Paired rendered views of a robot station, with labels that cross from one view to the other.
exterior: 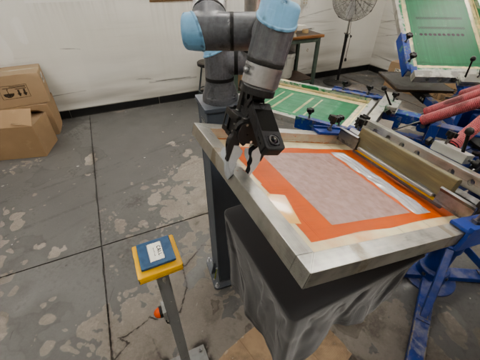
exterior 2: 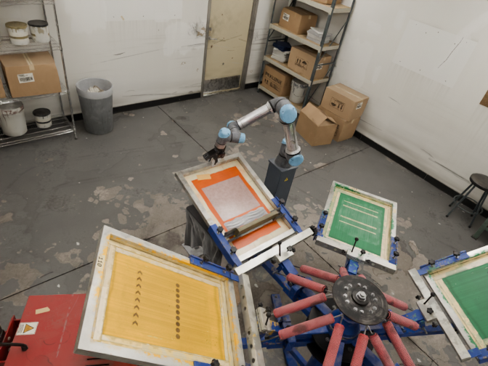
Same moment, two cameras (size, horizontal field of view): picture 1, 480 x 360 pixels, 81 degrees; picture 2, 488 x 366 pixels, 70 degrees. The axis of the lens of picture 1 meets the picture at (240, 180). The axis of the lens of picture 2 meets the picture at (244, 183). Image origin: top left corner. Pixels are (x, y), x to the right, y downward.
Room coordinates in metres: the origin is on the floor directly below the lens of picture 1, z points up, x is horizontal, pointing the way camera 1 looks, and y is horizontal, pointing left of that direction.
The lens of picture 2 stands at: (0.04, -2.10, 2.82)
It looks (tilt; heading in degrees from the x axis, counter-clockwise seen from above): 38 degrees down; 69
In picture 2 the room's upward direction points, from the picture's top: 11 degrees clockwise
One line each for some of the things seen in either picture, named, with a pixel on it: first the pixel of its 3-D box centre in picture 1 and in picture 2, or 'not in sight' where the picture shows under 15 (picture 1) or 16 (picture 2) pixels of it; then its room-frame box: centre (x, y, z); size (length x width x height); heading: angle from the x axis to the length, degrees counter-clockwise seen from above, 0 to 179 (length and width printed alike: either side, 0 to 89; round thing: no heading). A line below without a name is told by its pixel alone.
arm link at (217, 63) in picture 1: (220, 58); (288, 147); (1.16, 0.08, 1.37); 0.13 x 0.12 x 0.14; 91
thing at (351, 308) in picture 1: (346, 316); (202, 245); (0.46, -0.35, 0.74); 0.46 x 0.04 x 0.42; 115
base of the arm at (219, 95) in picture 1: (220, 87); (285, 157); (1.16, 0.08, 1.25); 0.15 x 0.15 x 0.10
